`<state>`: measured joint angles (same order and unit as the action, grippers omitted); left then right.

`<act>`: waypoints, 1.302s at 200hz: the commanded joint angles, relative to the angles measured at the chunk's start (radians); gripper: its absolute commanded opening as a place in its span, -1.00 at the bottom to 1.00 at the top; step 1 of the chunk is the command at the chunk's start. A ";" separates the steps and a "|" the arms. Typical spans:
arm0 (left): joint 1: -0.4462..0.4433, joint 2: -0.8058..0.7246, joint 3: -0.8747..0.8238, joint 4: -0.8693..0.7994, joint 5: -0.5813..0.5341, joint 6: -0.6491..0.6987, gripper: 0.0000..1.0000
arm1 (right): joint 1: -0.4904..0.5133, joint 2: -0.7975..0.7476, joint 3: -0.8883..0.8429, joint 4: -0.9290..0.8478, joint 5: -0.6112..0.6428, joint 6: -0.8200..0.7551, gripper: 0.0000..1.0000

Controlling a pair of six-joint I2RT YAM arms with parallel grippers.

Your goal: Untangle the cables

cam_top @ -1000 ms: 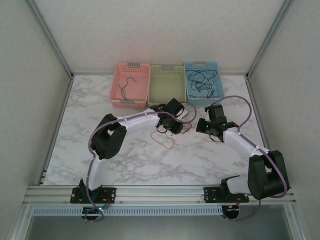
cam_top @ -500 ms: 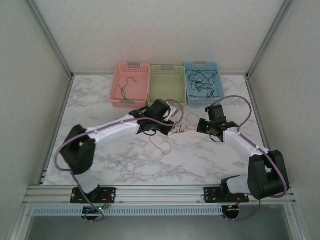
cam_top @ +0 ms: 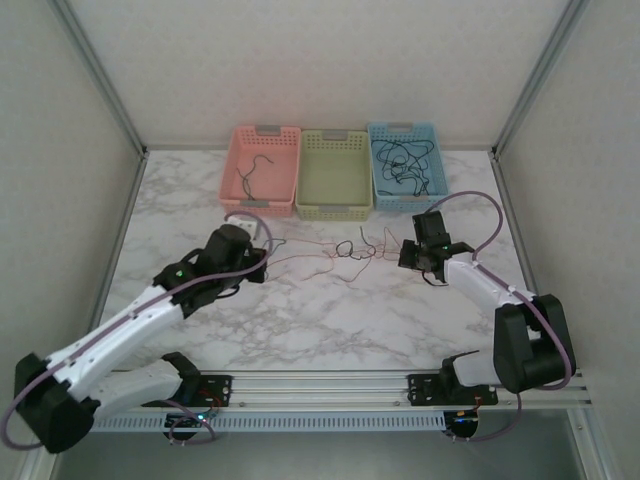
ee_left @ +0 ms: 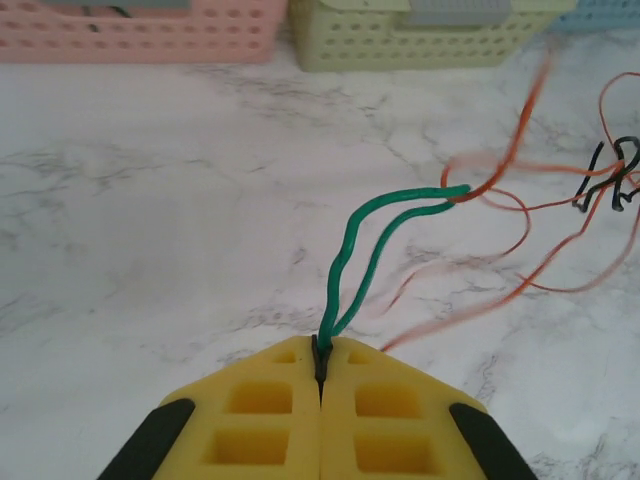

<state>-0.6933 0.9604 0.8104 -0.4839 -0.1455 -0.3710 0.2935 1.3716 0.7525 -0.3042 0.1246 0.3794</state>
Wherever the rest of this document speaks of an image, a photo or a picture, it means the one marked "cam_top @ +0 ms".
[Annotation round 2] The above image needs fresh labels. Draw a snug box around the green perforated plastic basket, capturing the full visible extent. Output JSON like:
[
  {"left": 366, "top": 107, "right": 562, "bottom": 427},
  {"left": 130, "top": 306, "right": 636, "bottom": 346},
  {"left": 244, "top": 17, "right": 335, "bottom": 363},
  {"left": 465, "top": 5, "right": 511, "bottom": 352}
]
[{"left": 294, "top": 128, "right": 374, "bottom": 223}]

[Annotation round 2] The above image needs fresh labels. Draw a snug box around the aluminium frame post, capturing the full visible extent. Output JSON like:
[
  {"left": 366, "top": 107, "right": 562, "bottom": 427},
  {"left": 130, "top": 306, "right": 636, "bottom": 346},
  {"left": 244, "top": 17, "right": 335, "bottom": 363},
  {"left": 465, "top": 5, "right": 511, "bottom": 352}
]
[
  {"left": 52, "top": 0, "right": 150, "bottom": 157},
  {"left": 490, "top": 0, "right": 599, "bottom": 159}
]

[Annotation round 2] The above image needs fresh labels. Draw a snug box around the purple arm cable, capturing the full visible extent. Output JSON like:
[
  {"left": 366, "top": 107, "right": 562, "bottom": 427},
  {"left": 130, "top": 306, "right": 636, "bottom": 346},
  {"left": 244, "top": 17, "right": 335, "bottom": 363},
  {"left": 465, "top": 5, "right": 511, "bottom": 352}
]
[
  {"left": 0, "top": 212, "right": 275, "bottom": 449},
  {"left": 427, "top": 191, "right": 576, "bottom": 444}
]

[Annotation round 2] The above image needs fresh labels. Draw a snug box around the small controller board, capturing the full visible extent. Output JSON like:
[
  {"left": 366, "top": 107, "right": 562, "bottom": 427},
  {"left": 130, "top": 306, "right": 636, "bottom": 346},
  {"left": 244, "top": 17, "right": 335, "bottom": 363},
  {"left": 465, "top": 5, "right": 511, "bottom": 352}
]
[
  {"left": 446, "top": 409, "right": 481, "bottom": 431},
  {"left": 167, "top": 410, "right": 217, "bottom": 432}
]

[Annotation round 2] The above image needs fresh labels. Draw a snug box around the pink perforated plastic basket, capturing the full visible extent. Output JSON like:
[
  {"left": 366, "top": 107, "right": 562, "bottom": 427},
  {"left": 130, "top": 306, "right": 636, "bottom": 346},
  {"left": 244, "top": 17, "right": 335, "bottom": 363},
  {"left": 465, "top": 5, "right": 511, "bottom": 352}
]
[{"left": 218, "top": 123, "right": 303, "bottom": 220}]

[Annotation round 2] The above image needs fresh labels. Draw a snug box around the black wire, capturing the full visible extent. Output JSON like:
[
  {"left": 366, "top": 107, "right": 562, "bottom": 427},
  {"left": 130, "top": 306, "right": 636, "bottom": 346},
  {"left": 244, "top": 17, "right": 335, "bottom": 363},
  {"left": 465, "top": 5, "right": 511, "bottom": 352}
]
[{"left": 282, "top": 225, "right": 401, "bottom": 281}]

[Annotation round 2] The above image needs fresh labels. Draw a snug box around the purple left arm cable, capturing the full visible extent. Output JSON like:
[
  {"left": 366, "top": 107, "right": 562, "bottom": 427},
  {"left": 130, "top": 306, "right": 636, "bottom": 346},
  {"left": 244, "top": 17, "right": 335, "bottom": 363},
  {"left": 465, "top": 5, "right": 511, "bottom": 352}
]
[{"left": 0, "top": 212, "right": 275, "bottom": 449}]

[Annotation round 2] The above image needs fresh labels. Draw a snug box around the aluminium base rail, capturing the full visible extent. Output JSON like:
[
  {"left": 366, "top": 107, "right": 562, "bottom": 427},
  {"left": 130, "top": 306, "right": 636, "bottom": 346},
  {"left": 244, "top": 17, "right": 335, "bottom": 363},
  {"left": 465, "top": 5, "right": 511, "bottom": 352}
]
[{"left": 199, "top": 370, "right": 592, "bottom": 409}]

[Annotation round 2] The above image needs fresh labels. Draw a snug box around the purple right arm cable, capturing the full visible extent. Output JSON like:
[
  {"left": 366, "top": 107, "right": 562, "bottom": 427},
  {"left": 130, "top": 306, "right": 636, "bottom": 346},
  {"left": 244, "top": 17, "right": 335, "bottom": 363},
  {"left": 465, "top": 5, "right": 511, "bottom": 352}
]
[{"left": 427, "top": 191, "right": 576, "bottom": 444}]

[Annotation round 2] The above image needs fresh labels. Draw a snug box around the dark thin cable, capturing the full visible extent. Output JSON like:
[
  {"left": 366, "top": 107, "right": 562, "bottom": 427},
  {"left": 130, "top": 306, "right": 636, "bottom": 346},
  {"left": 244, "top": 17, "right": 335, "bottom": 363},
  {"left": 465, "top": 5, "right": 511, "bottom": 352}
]
[{"left": 335, "top": 227, "right": 381, "bottom": 264}]

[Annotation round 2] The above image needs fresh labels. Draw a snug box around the white slotted cable duct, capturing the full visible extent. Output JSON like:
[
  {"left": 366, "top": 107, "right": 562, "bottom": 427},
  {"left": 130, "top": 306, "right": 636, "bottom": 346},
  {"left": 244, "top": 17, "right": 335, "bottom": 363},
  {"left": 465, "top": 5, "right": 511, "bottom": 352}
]
[{"left": 92, "top": 412, "right": 447, "bottom": 432}]

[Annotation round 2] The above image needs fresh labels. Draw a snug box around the green thin cable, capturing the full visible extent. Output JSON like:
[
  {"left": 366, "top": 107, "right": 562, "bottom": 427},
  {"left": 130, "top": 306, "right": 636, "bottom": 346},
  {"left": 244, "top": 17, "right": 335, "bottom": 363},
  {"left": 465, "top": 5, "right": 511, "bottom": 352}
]
[{"left": 237, "top": 154, "right": 277, "bottom": 202}]

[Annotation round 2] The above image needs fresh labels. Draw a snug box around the blue perforated plastic basket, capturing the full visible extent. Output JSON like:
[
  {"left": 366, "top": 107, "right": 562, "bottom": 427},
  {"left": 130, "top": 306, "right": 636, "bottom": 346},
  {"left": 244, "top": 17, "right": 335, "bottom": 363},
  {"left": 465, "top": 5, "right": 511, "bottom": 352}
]
[{"left": 367, "top": 121, "right": 450, "bottom": 211}]

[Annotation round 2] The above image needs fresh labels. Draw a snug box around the coloured wire bundle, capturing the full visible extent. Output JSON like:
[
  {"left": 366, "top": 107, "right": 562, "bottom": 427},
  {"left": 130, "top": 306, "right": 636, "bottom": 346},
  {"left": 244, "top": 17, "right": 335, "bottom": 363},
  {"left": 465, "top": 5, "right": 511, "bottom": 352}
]
[{"left": 264, "top": 225, "right": 404, "bottom": 284}]

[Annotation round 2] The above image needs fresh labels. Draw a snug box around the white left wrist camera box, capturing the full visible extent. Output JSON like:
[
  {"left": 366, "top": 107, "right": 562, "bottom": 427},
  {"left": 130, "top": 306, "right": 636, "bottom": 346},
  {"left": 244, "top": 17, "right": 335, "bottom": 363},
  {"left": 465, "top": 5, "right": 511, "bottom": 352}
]
[{"left": 227, "top": 212, "right": 262, "bottom": 242}]

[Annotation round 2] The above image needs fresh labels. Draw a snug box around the thin black cable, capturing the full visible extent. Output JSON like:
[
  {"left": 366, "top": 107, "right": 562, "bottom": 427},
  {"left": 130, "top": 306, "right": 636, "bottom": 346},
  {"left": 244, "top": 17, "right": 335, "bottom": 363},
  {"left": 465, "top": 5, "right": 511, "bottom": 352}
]
[
  {"left": 384, "top": 149, "right": 429, "bottom": 197},
  {"left": 373, "top": 138, "right": 435, "bottom": 186}
]

